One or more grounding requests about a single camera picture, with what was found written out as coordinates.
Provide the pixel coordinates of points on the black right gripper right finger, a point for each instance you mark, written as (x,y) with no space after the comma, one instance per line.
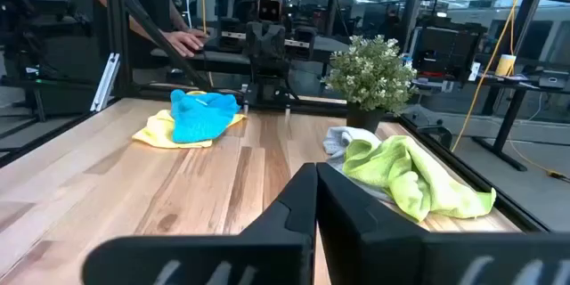
(378,249)

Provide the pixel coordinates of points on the pale yellow cup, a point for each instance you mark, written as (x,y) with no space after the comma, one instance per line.
(505,66)

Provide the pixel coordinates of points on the yellow microfiber towel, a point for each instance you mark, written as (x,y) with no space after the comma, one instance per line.
(156,133)

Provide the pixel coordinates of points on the black equipment cart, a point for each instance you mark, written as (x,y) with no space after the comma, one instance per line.
(44,22)

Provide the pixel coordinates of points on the silver aluminium extrusion piece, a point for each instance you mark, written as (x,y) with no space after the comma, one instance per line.
(106,82)

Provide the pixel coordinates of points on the small potted plant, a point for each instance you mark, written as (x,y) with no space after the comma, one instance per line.
(369,75)

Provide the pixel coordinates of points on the lime green microfiber towel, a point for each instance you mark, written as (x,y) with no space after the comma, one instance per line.
(409,173)

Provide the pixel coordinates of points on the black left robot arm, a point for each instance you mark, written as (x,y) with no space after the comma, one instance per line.
(269,80)

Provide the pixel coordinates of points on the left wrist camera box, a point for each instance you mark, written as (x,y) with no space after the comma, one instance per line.
(270,9)

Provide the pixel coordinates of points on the person's hand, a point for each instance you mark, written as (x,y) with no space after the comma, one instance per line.
(184,42)
(198,32)

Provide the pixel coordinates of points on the small black device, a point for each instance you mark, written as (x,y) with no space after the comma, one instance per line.
(552,81)

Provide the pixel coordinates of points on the grey desk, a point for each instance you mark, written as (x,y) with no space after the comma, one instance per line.
(222,58)

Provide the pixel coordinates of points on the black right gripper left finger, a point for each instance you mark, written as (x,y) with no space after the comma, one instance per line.
(267,249)

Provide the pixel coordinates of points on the black machine box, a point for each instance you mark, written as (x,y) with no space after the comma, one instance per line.
(445,49)

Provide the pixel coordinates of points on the light grey microfiber towel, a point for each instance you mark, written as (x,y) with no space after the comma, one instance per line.
(343,135)

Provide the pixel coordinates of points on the teal microfiber towel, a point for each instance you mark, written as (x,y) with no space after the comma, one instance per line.
(200,118)

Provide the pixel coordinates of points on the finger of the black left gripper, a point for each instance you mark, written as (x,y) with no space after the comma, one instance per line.
(276,42)
(256,42)

